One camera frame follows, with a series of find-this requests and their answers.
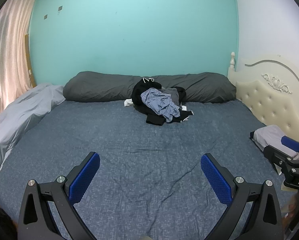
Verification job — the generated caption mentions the person's right hand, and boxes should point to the person's right hand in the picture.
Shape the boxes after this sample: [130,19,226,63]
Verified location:
[282,195,299,228]

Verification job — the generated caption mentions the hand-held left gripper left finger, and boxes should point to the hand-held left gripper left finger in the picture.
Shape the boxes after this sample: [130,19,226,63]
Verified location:
[18,151,101,240]

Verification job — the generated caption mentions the pink curtain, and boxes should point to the pink curtain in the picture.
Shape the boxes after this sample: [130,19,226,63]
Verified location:
[0,0,40,130]

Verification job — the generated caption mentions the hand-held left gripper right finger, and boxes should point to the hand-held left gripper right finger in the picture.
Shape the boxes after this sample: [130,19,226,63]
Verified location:
[201,153,283,240]

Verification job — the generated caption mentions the cream tufted headboard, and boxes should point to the cream tufted headboard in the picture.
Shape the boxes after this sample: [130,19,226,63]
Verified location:
[227,52,299,143]

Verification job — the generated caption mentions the light blue plaid shorts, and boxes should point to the light blue plaid shorts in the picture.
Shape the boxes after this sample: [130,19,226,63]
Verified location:
[141,88,180,123]

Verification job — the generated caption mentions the blue patterned bed sheet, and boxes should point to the blue patterned bed sheet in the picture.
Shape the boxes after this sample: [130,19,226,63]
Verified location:
[0,99,297,240]

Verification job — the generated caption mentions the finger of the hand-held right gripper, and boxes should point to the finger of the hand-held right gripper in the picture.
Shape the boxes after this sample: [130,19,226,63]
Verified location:
[263,145,299,174]
[281,135,299,155]

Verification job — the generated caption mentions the wooden window frame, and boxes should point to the wooden window frame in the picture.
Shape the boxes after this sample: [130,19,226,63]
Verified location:
[25,34,37,88]

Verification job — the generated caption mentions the grey garment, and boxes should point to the grey garment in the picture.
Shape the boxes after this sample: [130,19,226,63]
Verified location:
[164,87,180,107]

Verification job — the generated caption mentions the black garment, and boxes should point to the black garment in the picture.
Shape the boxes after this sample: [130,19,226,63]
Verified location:
[132,77,193,126]

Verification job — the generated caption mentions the light grey duvet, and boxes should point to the light grey duvet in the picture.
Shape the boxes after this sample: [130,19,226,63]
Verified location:
[0,84,66,178]

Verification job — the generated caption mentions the long dark grey pillow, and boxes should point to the long dark grey pillow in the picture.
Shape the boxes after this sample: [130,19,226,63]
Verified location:
[63,71,237,103]

